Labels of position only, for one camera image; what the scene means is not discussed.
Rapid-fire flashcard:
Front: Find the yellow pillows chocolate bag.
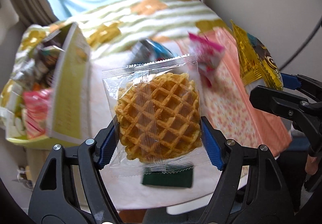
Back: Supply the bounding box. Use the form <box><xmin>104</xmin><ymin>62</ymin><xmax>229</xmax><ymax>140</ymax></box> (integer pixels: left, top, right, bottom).
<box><xmin>231</xmin><ymin>22</ymin><xmax>283</xmax><ymax>94</ymax></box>

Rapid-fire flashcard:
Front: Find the dark green pouch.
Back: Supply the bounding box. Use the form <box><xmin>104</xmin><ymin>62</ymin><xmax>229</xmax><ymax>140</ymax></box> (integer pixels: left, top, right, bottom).
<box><xmin>141</xmin><ymin>164</ymin><xmax>194</xmax><ymax>188</ymax></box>

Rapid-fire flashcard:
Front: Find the clear waffle packet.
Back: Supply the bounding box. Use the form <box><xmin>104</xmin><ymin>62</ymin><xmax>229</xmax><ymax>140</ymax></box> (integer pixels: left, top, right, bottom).
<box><xmin>101</xmin><ymin>53</ymin><xmax>206</xmax><ymax>177</ymax></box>

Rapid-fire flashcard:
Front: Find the person's right hand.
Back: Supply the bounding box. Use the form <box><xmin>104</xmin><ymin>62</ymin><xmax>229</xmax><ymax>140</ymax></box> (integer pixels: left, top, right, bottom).
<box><xmin>305</xmin><ymin>155</ymin><xmax>319</xmax><ymax>175</ymax></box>

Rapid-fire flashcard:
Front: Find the pink floral towel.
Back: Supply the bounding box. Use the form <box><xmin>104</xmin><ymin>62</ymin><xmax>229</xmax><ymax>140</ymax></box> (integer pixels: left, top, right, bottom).
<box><xmin>176</xmin><ymin>27</ymin><xmax>294</xmax><ymax>159</ymax></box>

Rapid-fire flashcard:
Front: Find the pink strawberry candy bag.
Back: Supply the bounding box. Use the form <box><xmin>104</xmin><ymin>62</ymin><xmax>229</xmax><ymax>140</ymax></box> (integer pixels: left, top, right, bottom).
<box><xmin>189</xmin><ymin>33</ymin><xmax>225</xmax><ymax>87</ymax></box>

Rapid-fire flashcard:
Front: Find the green cardboard box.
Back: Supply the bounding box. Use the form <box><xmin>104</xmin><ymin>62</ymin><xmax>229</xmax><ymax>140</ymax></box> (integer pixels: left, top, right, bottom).
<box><xmin>1</xmin><ymin>23</ymin><xmax>91</xmax><ymax>150</ymax></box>

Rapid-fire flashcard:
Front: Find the pink striped snack packet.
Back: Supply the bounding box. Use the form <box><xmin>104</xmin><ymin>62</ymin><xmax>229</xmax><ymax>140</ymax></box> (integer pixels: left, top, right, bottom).
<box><xmin>22</xmin><ymin>88</ymin><xmax>52</xmax><ymax>139</ymax></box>

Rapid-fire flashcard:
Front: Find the silver blue snack bag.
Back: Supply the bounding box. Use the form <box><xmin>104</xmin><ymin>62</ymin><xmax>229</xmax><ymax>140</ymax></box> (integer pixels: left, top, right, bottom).
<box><xmin>129</xmin><ymin>39</ymin><xmax>177</xmax><ymax>64</ymax></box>

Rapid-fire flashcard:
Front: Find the floral striped quilt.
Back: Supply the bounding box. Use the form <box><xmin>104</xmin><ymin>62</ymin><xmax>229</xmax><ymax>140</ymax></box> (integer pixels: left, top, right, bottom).
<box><xmin>20</xmin><ymin>0</ymin><xmax>232</xmax><ymax>61</ymax></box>

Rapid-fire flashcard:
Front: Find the black cable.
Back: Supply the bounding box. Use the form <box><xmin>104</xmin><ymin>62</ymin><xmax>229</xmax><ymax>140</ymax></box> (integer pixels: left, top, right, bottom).
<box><xmin>279</xmin><ymin>16</ymin><xmax>322</xmax><ymax>71</ymax></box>

